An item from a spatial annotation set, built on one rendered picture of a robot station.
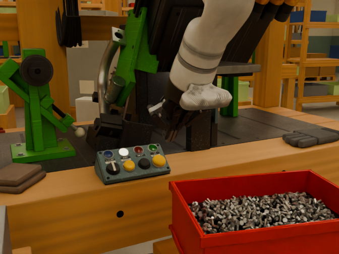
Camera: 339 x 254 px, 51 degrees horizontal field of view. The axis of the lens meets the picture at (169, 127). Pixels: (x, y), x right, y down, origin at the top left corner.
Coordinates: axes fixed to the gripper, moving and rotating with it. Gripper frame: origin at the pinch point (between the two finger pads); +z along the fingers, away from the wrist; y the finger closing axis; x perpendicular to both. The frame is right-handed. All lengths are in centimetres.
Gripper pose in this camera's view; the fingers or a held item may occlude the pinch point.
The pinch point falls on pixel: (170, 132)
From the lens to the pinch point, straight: 72.2
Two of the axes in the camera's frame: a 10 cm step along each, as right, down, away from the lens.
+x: 3.5, 7.4, -5.8
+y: -9.0, 1.1, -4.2
